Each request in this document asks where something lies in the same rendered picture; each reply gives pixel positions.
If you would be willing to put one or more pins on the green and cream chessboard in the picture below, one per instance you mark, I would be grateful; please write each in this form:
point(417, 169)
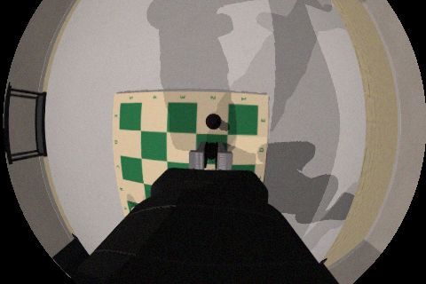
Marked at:
point(155, 131)

